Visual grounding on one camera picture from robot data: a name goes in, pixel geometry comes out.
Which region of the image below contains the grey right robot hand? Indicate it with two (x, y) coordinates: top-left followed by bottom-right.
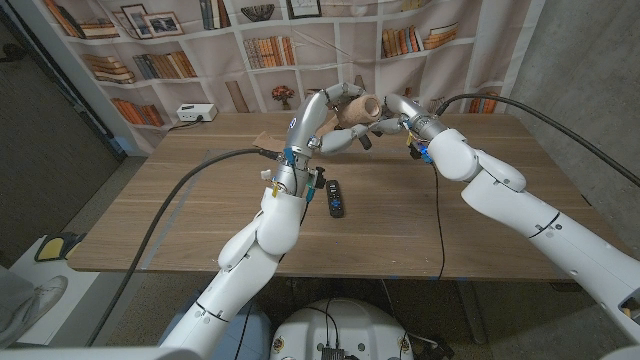
(368, 93), (449, 142)

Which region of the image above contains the black TV remote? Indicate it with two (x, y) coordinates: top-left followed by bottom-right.
(325, 179), (346, 219)

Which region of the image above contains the grey metal table leg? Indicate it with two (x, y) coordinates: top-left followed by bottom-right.
(454, 279), (489, 346)

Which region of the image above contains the dark perforated partition panel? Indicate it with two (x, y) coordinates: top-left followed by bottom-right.
(0, 9), (126, 249)

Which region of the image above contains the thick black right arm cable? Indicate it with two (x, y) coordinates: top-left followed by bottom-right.
(434, 93), (640, 189)

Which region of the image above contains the person in grey trousers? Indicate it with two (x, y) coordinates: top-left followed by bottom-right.
(0, 263), (69, 347)

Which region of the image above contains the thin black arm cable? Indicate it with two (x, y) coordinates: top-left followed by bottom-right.
(233, 199), (311, 360)
(430, 164), (447, 281)

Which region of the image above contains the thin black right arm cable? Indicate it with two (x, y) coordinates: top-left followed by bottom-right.
(430, 164), (447, 281)

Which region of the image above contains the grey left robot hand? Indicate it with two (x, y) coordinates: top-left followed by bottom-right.
(272, 81), (371, 197)

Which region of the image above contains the printed bookshelf backdrop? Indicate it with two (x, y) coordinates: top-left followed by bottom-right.
(42, 0), (546, 154)

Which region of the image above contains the tan nylon stocking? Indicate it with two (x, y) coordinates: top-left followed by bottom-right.
(252, 93), (384, 153)

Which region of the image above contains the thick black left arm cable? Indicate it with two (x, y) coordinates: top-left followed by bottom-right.
(85, 147), (284, 347)

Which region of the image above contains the white power outlet box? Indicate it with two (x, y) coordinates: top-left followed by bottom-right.
(175, 103), (219, 123)

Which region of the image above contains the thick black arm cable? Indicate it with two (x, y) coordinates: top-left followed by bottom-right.
(434, 93), (640, 189)
(85, 147), (284, 347)

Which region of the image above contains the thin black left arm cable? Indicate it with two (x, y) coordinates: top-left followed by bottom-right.
(233, 199), (311, 360)

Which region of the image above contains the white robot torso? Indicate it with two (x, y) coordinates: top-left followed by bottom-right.
(268, 298), (415, 360)

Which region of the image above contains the black power box cord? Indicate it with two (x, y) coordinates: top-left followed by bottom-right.
(167, 115), (205, 132)

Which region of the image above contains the yellow and black foot pedal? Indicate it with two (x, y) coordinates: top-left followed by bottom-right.
(33, 231), (86, 263)

